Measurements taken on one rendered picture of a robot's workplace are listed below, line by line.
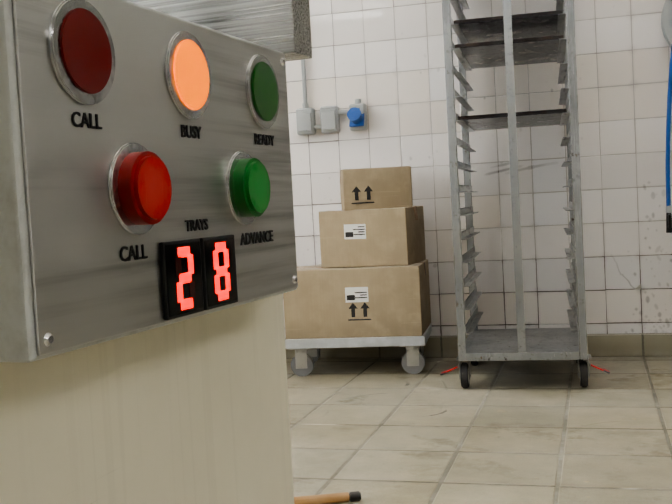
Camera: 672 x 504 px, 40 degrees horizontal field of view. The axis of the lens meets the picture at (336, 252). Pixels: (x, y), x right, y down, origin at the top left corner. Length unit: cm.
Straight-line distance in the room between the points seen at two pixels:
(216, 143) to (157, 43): 6
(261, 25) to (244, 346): 19
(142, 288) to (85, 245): 4
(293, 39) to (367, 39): 389
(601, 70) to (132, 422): 395
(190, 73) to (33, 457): 18
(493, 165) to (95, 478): 393
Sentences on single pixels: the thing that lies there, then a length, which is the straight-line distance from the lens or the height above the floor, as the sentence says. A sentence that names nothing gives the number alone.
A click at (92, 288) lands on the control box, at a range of 36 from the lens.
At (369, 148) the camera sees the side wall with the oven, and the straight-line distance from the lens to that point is 439.
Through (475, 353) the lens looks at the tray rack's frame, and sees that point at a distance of 358.
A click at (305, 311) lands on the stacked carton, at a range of 400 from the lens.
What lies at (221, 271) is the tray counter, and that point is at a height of 72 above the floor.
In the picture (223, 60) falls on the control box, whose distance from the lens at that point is 47.
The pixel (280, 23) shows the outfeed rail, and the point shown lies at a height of 86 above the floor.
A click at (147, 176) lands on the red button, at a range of 38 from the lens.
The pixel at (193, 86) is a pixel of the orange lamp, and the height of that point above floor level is 81.
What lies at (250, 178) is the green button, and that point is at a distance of 46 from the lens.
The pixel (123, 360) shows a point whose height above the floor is 68.
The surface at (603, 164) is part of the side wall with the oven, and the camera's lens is 427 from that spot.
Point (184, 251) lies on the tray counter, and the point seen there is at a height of 73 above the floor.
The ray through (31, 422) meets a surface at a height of 67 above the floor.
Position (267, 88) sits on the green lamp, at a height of 81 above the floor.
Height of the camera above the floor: 75
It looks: 3 degrees down
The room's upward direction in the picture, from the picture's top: 3 degrees counter-clockwise
